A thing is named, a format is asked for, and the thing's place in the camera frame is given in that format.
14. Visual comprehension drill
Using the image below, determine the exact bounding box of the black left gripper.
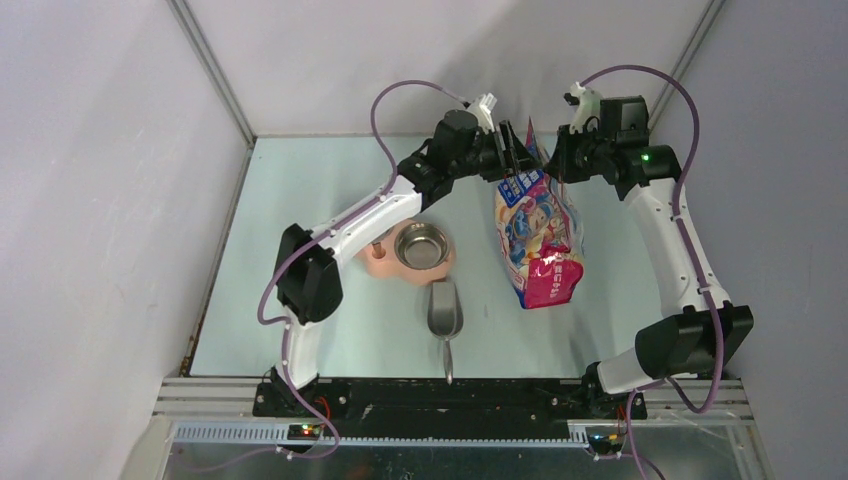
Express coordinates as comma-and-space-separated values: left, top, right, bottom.
449, 120, 541, 183

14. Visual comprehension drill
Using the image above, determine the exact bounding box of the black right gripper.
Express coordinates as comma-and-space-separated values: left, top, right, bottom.
544, 123, 614, 184

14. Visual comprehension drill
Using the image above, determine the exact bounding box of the colourful cat food bag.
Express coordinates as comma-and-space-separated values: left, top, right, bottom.
493, 117, 586, 311

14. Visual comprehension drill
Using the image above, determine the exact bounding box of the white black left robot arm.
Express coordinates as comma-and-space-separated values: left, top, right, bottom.
261, 110, 543, 417

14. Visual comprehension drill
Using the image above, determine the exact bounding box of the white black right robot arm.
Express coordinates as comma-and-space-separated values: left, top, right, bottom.
546, 90, 754, 418

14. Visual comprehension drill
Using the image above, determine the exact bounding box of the metal food scoop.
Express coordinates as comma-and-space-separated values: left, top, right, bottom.
427, 279, 464, 385

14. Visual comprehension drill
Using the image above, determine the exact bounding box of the pink double pet bowl stand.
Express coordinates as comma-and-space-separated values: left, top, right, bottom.
356, 220, 456, 286

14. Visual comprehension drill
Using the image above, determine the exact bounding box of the steel bowl near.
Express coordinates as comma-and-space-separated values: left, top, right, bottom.
394, 222, 450, 270

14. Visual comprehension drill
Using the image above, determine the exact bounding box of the right controller board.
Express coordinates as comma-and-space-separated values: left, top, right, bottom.
587, 433, 627, 456

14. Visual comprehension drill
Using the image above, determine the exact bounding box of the controller board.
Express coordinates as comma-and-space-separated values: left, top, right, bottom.
587, 433, 627, 456
286, 423, 323, 442

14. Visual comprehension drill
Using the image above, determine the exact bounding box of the left controller board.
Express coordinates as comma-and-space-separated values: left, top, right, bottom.
286, 423, 323, 442

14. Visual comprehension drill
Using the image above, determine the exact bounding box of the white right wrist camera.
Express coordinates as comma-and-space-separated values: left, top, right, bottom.
564, 82, 602, 134

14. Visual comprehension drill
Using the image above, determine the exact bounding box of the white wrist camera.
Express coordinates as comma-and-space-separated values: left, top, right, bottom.
564, 82, 602, 134
466, 93, 497, 134

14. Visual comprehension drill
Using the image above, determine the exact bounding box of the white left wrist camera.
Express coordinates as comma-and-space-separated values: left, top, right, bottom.
466, 93, 497, 134

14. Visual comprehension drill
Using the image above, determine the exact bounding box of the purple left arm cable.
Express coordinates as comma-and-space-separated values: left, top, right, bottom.
256, 80, 475, 327

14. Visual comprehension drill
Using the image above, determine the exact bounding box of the aluminium frame rail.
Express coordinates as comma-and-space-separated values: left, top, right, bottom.
153, 377, 754, 451

